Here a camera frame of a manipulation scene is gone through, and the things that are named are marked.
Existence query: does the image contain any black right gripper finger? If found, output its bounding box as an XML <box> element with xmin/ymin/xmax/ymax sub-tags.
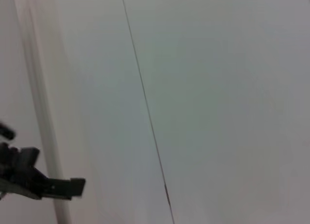
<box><xmin>0</xmin><ymin>123</ymin><xmax>16</xmax><ymax>140</ymax></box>
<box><xmin>0</xmin><ymin>146</ymin><xmax>86</xmax><ymax>201</ymax></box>

